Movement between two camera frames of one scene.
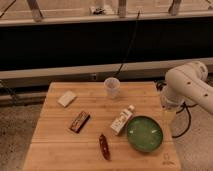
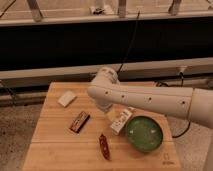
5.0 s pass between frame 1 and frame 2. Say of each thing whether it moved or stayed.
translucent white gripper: moved
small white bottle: stayed
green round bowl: stayed
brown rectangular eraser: stayed
